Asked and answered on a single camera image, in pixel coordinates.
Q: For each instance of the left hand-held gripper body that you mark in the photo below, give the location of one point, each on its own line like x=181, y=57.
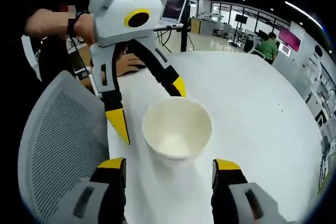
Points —
x=115, y=16

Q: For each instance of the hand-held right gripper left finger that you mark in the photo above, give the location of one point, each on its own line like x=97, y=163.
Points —
x=105, y=195

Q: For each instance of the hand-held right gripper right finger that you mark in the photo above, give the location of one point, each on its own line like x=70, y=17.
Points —
x=231, y=200

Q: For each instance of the green-printed white paper cup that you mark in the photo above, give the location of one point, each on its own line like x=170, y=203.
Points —
x=178, y=119

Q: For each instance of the person's left hand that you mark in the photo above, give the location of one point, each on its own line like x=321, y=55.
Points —
x=85, y=28

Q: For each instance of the black wristband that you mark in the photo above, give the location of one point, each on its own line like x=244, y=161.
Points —
x=83, y=13

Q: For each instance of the wooden cabinet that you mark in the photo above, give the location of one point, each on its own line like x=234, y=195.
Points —
x=195, y=26

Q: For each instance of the grey mesh office chair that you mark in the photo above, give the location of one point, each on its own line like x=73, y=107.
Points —
x=60, y=134

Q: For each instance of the silver laptop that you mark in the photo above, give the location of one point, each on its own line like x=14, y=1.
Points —
x=176, y=1

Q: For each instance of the white office chair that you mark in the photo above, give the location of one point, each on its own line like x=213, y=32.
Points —
x=254, y=44

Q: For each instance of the black monitor on stand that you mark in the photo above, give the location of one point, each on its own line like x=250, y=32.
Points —
x=241, y=19

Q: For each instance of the small white monitor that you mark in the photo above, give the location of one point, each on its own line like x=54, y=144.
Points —
x=285, y=49

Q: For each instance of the pink display screen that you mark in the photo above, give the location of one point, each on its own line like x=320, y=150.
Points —
x=290, y=39

